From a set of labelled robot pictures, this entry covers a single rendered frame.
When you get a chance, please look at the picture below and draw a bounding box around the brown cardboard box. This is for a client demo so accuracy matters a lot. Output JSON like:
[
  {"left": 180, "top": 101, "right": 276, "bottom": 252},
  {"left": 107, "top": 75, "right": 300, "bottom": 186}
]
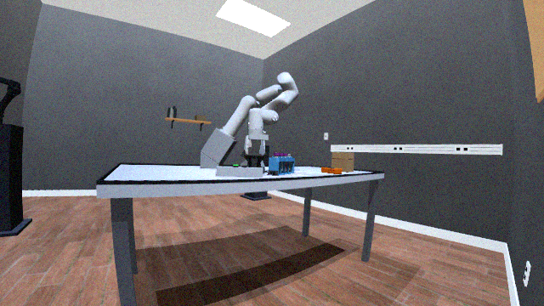
[{"left": 331, "top": 152, "right": 354, "bottom": 173}]

